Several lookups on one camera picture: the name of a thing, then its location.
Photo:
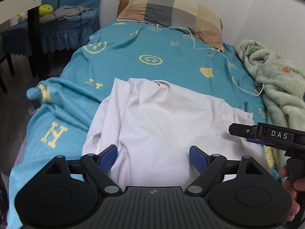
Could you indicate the plaid pillow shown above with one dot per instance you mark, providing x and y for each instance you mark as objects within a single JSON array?
[{"x": 176, "y": 9}]

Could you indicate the pale green fleece blanket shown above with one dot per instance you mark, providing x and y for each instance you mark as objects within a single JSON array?
[{"x": 281, "y": 88}]

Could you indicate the teal printed bed sheet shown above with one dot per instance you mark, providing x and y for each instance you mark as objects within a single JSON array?
[{"x": 178, "y": 62}]

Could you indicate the person's right hand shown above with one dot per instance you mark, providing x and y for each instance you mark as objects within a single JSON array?
[{"x": 293, "y": 205}]

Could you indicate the white shirt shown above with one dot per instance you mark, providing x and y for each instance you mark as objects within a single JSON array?
[{"x": 162, "y": 119}]

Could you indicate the grey cloth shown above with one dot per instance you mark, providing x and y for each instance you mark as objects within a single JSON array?
[{"x": 69, "y": 12}]

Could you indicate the small pastel toy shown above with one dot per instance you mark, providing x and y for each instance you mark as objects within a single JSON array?
[{"x": 22, "y": 16}]

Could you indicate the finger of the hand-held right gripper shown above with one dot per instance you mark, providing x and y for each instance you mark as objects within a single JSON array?
[
  {"x": 243, "y": 130},
  {"x": 258, "y": 142}
]

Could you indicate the wooden table with black legs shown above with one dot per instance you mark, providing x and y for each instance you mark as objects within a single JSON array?
[{"x": 19, "y": 9}]

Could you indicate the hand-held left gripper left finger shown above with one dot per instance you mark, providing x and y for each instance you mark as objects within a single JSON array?
[{"x": 108, "y": 158}]

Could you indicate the green plush toy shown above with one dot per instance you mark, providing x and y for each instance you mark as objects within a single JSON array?
[{"x": 45, "y": 10}]

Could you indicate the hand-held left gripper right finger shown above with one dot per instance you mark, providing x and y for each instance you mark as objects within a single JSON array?
[{"x": 199, "y": 159}]

